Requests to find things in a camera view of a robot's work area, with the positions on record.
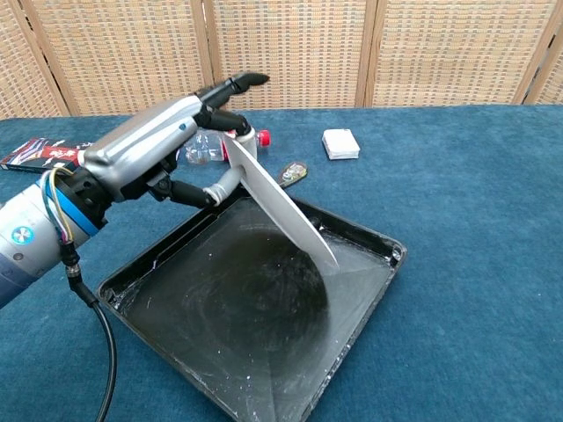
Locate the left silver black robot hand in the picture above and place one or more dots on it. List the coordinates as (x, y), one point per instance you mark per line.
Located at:
(141, 140)

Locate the white round plate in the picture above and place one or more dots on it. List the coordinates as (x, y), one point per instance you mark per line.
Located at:
(272, 198)

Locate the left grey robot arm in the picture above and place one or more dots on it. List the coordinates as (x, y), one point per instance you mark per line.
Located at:
(26, 246)

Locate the black square tray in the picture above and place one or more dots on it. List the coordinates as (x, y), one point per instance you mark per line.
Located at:
(220, 329)

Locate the clear bottle with red cap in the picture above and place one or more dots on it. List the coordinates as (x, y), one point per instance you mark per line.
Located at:
(206, 149)

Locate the woven bamboo screen panel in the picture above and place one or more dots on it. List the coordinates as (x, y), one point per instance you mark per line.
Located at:
(290, 53)
(22, 74)
(457, 53)
(127, 53)
(552, 83)

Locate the red black snack packet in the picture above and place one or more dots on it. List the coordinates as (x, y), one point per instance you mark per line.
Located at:
(39, 154)

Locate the small correction tape dispenser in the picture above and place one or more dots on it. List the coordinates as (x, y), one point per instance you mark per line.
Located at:
(292, 173)

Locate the small white box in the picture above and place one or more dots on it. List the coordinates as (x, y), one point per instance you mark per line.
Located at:
(341, 144)

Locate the blue felt tablecloth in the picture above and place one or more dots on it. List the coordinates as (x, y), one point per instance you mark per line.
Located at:
(462, 264)

